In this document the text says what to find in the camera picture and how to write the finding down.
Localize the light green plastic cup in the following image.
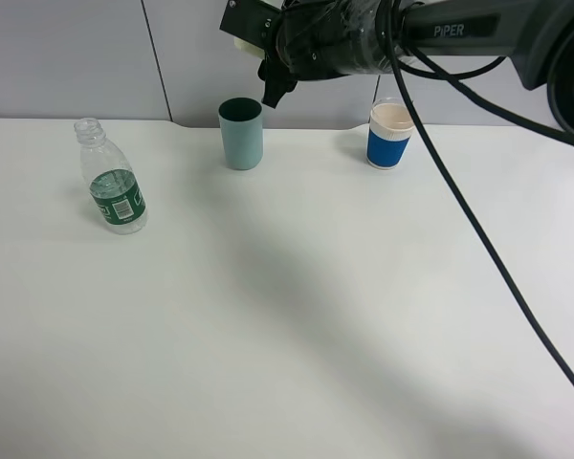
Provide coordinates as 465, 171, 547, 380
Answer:
233, 37, 265, 60

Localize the blue sleeved paper cup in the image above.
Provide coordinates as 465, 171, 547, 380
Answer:
366, 99, 415, 169

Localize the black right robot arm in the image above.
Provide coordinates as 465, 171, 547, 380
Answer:
220, 1, 574, 146

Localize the teal plastic cup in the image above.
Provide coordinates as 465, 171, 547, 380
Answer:
218, 98, 263, 170

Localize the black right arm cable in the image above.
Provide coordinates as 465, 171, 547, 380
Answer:
377, 0, 574, 415

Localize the clear plastic water bottle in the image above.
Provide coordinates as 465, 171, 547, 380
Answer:
74, 118, 148, 235

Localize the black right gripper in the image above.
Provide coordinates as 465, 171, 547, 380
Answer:
220, 1, 353, 108

